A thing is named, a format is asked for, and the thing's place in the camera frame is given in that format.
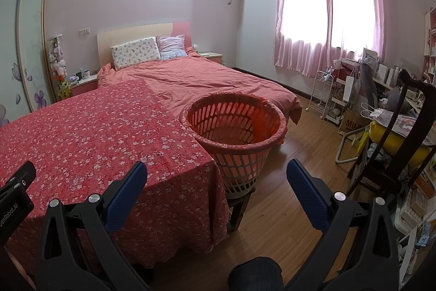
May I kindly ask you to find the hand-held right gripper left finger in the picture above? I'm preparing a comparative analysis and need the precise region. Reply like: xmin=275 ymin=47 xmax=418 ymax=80
xmin=34 ymin=161 xmax=152 ymax=291

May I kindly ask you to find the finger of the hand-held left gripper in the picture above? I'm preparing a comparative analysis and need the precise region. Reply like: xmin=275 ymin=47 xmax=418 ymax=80
xmin=0 ymin=161 xmax=37 ymax=203

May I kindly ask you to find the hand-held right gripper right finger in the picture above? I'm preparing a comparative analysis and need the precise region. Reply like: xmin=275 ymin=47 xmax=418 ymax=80
xmin=286 ymin=159 xmax=400 ymax=291

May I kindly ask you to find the pink plastic laundry basket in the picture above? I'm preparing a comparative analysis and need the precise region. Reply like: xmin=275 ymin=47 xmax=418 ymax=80
xmin=179 ymin=91 xmax=288 ymax=199

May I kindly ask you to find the red floral tablecloth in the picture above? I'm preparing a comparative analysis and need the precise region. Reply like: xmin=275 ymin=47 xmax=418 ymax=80
xmin=0 ymin=78 xmax=229 ymax=269

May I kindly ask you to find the dark wooden stool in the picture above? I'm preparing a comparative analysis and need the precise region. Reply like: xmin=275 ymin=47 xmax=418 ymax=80
xmin=225 ymin=190 xmax=256 ymax=233

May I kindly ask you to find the brown paper bag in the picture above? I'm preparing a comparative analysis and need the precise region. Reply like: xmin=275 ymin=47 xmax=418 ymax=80
xmin=338 ymin=107 xmax=370 ymax=142

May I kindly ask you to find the white shelf trolley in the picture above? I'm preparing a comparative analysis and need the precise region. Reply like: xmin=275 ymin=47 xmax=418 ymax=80
xmin=325 ymin=59 xmax=362 ymax=124

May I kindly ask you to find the yellow cushion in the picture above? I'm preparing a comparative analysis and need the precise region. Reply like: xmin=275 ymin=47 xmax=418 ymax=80
xmin=370 ymin=121 xmax=433 ymax=169

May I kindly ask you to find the person's leg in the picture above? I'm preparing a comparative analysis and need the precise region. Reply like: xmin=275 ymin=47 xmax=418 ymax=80
xmin=228 ymin=257 xmax=283 ymax=291

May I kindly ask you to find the pink nightstand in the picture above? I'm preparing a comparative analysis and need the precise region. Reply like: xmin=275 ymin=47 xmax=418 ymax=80
xmin=198 ymin=52 xmax=223 ymax=66
xmin=69 ymin=74 xmax=99 ymax=97

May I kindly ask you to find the white paper bag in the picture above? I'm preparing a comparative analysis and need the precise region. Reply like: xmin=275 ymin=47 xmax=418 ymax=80
xmin=342 ymin=76 xmax=358 ymax=104

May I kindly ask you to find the hanging plush toy bunch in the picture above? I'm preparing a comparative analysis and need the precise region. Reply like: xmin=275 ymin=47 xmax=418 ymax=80
xmin=48 ymin=35 xmax=68 ymax=78

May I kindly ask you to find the pink curtain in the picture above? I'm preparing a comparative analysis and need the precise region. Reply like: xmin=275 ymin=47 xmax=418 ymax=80
xmin=272 ymin=0 xmax=332 ymax=78
xmin=323 ymin=0 xmax=385 ymax=63

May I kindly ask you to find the dark wooden chair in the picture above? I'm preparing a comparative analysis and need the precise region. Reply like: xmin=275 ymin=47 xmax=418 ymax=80
xmin=347 ymin=69 xmax=436 ymax=206

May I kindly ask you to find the bed with pink duvet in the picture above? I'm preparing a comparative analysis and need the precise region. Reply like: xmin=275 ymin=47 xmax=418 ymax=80
xmin=96 ymin=22 xmax=303 ymax=126

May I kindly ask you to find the flower print sliding wardrobe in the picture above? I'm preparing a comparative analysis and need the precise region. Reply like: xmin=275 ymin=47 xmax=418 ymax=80
xmin=0 ymin=0 xmax=55 ymax=123

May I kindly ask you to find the white floral pillow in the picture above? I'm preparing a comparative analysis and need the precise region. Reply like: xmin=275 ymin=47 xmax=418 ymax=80
xmin=111 ymin=36 xmax=161 ymax=71

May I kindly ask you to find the pink striped pillow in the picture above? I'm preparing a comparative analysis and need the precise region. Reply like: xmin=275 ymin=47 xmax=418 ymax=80
xmin=156 ymin=35 xmax=187 ymax=60

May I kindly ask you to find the white wire rack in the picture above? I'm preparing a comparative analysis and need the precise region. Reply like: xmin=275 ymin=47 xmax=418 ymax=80
xmin=307 ymin=70 xmax=334 ymax=114

